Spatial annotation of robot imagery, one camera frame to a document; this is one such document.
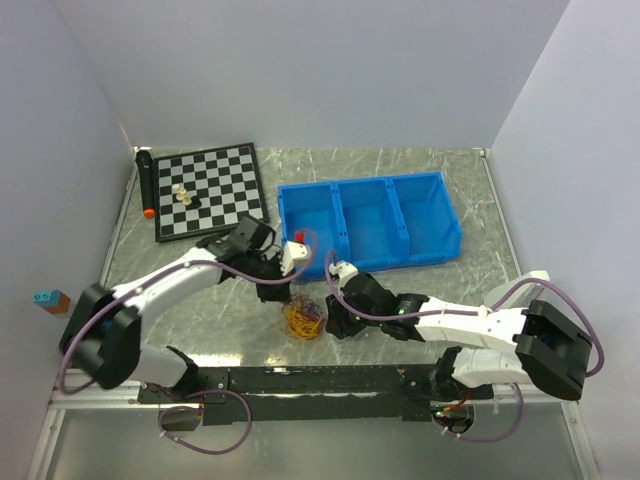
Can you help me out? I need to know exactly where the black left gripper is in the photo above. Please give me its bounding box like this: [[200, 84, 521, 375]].
[[242, 250, 296, 303]]

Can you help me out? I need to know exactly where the coloured wire bundle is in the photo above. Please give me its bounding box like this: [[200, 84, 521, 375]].
[[280, 293, 327, 342]]

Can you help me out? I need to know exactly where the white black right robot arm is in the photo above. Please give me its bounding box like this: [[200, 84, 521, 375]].
[[325, 262, 604, 401]]

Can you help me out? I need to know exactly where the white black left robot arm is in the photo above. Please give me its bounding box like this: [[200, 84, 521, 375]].
[[58, 216, 313, 402]]

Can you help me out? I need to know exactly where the black white chessboard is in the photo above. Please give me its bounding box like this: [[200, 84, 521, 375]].
[[153, 143, 269, 243]]

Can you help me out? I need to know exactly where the blue three-compartment plastic bin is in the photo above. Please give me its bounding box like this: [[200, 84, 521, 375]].
[[278, 172, 462, 279]]

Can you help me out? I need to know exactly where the black marker orange cap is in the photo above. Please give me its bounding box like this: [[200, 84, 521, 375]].
[[135, 149, 155, 219]]

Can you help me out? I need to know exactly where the white grey stand device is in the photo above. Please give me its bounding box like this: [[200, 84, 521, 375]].
[[483, 270, 550, 308]]

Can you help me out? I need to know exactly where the blue orange toy block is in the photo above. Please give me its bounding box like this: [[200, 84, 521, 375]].
[[33, 290, 71, 316]]

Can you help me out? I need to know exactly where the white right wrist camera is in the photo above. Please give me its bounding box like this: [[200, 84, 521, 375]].
[[328, 261, 359, 283]]

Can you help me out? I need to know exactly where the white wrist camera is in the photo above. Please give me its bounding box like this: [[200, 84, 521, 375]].
[[328, 261, 359, 283], [280, 241, 312, 276]]

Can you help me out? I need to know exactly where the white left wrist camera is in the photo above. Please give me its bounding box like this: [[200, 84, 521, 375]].
[[280, 241, 312, 276]]

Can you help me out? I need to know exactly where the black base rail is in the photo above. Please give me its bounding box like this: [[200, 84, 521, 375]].
[[137, 364, 496, 427]]

